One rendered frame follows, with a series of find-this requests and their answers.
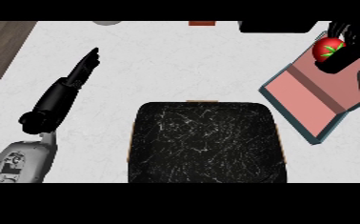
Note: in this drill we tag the pink tray with teal rim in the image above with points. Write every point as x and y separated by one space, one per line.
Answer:
309 100

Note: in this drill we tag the cardboard box with dark inside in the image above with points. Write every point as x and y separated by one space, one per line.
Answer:
205 142

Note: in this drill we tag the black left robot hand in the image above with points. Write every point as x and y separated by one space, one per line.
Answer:
56 102

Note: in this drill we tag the black appliance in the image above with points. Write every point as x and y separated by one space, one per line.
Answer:
276 26

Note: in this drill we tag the grey round object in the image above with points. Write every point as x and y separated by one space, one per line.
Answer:
106 22

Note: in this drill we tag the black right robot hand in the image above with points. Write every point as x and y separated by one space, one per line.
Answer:
341 59

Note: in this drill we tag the red tomato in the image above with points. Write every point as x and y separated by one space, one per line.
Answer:
323 49

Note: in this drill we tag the red-brown block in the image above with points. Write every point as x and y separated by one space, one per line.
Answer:
202 23

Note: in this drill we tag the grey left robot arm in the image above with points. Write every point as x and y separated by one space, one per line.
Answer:
25 159

